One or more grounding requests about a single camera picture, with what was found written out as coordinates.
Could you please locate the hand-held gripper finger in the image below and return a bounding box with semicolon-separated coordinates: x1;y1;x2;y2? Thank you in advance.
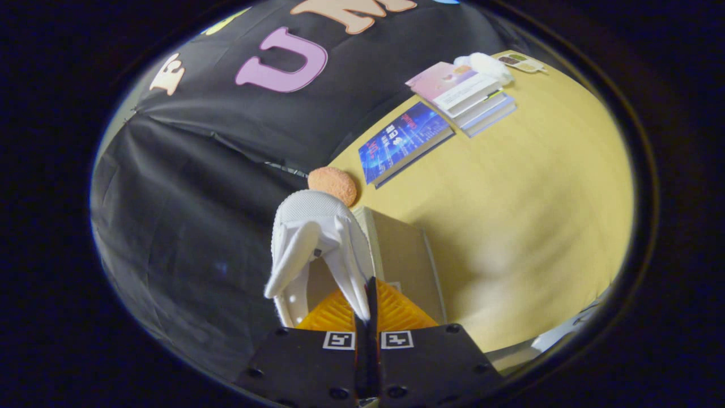
367;277;505;408
235;286;369;408

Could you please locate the beige fabric storage box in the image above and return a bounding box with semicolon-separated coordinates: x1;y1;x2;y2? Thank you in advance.
306;206;449;326

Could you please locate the white canvas shoe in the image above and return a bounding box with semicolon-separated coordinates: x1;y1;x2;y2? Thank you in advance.
263;190;377;329

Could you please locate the orange fuzzy ball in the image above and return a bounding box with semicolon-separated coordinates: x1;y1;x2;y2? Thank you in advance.
308;166;359;207

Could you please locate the black backdrop cloth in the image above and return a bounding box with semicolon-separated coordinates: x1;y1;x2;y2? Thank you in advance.
91;0;522;380

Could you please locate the grey blue cover book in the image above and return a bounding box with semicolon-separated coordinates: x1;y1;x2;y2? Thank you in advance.
462;96;517;138

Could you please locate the white cover book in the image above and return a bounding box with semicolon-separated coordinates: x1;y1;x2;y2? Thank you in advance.
453;91;513;130

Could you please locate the pink cover book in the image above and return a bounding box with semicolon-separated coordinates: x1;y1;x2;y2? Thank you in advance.
405;61;502;117

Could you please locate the white fluffy toy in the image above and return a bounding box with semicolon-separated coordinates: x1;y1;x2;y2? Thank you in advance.
453;52;515;87

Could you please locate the cream divided sample tray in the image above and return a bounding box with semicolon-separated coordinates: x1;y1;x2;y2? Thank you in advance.
497;52;545;74

